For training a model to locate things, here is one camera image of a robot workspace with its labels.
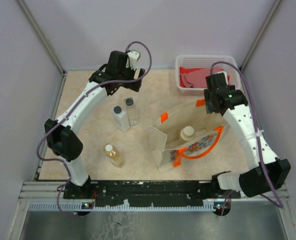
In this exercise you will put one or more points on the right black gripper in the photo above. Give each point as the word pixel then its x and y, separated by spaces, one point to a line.
pixel 207 97

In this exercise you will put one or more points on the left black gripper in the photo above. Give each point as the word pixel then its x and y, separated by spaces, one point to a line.
pixel 134 85

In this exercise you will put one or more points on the clear bottle black cap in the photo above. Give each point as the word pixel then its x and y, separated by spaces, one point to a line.
pixel 131 111

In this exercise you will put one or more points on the canvas bag orange handles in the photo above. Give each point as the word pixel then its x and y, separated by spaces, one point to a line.
pixel 168 151

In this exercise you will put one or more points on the beige round bottle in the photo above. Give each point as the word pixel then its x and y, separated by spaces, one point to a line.
pixel 187 134

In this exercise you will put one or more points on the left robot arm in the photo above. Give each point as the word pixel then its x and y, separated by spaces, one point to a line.
pixel 61 134

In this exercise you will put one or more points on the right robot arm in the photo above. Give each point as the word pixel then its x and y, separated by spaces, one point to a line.
pixel 266 170

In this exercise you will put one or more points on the red cloth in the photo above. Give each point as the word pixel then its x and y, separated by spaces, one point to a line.
pixel 193 77

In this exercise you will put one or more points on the white plastic basket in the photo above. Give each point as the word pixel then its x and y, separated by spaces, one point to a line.
pixel 206 61

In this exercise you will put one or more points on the white bottle black cap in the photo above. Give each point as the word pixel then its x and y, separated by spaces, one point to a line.
pixel 120 118

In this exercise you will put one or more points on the amber liquid bottle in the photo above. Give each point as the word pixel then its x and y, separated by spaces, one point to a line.
pixel 114 155

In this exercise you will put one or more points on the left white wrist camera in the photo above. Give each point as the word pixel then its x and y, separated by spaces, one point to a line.
pixel 133 58

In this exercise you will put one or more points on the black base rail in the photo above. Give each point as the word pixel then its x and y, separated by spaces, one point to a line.
pixel 146 193

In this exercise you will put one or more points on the aluminium frame rail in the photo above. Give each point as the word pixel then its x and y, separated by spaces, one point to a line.
pixel 40 190

